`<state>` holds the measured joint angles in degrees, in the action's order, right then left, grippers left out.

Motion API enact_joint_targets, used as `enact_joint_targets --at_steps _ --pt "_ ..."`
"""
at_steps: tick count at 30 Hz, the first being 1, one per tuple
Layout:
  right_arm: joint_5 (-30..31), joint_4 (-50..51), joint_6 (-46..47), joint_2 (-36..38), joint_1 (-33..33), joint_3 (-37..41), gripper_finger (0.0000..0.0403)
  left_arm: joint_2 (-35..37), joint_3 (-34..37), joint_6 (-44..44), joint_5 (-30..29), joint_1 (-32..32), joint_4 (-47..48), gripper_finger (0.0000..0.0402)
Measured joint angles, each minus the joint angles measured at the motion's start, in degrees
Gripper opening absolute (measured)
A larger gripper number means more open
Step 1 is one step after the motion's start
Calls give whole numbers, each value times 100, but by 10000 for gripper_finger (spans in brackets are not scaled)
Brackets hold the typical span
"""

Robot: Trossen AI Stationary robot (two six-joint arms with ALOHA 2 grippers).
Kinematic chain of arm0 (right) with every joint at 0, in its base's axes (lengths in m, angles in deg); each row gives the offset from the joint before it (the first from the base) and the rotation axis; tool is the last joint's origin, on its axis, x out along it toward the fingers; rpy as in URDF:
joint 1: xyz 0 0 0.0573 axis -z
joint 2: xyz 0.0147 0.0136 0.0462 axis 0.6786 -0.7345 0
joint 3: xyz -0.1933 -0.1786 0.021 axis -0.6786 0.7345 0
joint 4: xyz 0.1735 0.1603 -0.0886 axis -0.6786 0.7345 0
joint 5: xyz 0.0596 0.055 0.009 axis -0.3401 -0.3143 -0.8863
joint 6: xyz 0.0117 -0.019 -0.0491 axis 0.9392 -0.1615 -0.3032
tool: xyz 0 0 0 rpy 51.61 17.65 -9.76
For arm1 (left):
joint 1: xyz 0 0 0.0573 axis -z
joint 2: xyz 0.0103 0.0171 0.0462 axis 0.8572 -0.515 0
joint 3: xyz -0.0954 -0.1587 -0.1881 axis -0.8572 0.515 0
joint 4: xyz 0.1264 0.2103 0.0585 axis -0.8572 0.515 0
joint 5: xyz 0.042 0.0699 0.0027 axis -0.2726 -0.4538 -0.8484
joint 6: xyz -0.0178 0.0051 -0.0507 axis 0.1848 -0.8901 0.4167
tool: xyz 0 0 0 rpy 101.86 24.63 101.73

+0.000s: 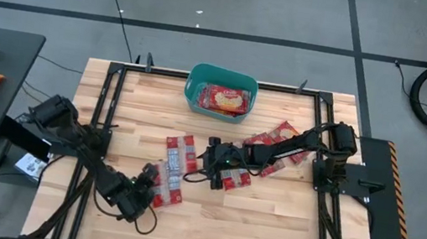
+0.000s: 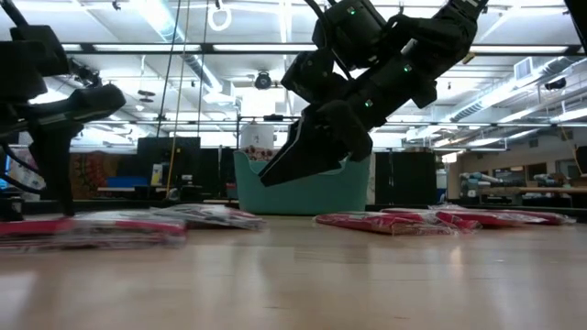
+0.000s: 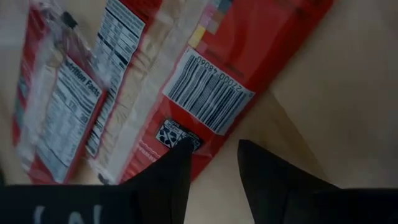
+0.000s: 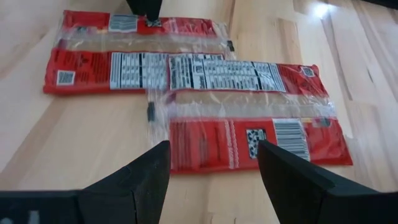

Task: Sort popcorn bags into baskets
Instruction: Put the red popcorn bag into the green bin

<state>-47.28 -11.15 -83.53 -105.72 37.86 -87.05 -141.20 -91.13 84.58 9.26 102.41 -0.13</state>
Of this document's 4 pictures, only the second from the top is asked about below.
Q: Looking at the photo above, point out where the white hanging cable loop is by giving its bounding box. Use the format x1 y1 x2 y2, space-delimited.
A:
206 0 233 33

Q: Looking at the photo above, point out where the black overhead frame bar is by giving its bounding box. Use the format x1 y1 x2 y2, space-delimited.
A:
59 41 586 56

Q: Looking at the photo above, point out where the thin black hanging cable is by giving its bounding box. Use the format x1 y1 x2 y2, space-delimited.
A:
156 0 183 138
196 0 210 138

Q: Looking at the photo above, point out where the blue box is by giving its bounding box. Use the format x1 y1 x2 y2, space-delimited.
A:
105 175 150 190

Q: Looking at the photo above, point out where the black cabinet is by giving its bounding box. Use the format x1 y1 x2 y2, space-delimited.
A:
375 150 438 204

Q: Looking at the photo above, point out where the red patterned cloth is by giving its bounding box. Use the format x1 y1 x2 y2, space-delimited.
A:
71 150 122 201

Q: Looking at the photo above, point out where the white pot with floral band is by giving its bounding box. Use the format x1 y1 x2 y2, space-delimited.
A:
238 122 276 162

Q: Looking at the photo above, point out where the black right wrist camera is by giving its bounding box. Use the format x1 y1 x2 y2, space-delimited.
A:
280 48 350 105

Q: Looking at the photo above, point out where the red popcorn bag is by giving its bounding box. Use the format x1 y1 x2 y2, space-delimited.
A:
0 210 188 252
428 203 578 226
150 203 268 231
314 211 460 237
379 207 482 231

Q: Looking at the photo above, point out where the yellow hanging rope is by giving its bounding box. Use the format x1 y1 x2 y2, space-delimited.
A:
165 0 192 196

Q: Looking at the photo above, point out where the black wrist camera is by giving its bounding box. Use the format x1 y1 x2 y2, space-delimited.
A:
68 83 127 124
280 48 350 105

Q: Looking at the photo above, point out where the wooden background table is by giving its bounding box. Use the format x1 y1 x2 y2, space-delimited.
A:
478 184 587 195

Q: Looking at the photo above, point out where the silver ceiling duct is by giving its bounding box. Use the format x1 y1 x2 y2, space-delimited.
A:
130 0 226 93

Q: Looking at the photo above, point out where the white floral cloth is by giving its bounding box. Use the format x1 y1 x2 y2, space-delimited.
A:
7 146 37 199

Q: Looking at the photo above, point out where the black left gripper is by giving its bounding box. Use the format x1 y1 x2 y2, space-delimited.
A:
0 98 83 216

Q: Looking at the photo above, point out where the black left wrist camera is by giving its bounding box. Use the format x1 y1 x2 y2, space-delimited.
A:
68 83 127 124

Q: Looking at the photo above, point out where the black table frame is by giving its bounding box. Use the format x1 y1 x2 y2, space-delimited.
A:
0 196 587 216

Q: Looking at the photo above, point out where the black ceiling camera cluster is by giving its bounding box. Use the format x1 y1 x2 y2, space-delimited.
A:
68 60 105 92

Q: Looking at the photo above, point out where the round black ceiling camera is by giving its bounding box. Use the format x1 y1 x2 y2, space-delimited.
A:
253 70 273 91

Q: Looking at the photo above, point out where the black left arm base cable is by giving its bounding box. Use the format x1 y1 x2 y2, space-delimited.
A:
0 141 47 194

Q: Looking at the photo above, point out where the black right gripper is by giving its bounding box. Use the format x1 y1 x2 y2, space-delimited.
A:
259 91 391 188

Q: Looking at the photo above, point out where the teal plastic basket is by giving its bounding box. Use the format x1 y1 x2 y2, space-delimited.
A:
232 149 371 216

